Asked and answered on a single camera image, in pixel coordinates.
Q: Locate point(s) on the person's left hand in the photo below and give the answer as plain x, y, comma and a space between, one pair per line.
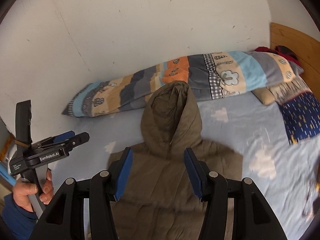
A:
22, 190

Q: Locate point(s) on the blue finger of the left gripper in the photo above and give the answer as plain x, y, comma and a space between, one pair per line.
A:
75, 141
55, 139

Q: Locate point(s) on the beige pillow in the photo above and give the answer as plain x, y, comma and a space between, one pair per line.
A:
264, 96

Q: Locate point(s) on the patchwork cartoon rolled quilt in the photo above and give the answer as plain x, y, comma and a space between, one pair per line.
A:
210, 76

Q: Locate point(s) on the olive quilted hooded coat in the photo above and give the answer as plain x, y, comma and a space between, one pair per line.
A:
158, 202

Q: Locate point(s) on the red dark garment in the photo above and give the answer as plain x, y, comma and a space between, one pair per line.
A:
281, 51

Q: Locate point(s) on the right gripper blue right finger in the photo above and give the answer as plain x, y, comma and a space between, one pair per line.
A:
209, 187

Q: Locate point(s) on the blue sleeve forearm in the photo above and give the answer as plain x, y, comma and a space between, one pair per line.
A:
16, 222

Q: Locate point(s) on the wooden shelf with clutter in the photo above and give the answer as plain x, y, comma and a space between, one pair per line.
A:
7, 143

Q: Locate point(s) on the wooden headboard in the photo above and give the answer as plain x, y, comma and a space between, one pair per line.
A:
305, 47

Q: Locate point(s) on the light blue cloud bedsheet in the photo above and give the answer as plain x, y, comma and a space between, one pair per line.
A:
284, 173

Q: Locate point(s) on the navy star pattern pillow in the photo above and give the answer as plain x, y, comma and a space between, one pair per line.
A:
301, 117

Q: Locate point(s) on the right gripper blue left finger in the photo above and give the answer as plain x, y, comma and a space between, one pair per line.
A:
105, 187

